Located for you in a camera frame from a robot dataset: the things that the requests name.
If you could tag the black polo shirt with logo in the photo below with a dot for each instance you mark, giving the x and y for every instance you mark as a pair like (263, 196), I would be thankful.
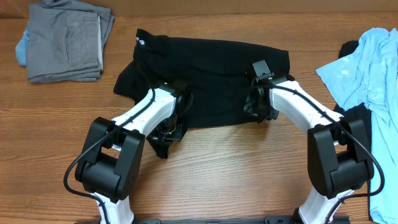
(215, 71)

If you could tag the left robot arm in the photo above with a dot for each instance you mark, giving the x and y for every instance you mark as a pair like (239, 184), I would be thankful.
(109, 163)

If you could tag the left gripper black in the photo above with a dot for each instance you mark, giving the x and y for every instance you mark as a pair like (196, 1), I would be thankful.
(176, 135)

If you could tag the light blue t-shirt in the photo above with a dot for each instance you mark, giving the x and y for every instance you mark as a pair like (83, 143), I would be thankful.
(368, 76)

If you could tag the black garment under blue shirt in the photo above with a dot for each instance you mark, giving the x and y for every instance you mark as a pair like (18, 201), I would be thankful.
(360, 111)

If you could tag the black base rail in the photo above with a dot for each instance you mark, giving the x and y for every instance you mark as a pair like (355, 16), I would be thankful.
(211, 221)

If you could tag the folded grey trousers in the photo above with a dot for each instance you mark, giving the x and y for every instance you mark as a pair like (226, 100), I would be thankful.
(66, 41)

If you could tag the folded blue garment under trousers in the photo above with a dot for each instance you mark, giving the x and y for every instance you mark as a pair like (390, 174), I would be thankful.
(21, 47)

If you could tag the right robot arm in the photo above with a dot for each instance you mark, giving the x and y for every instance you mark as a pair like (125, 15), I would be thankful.
(338, 160)

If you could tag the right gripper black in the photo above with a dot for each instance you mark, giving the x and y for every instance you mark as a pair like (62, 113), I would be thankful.
(250, 109)

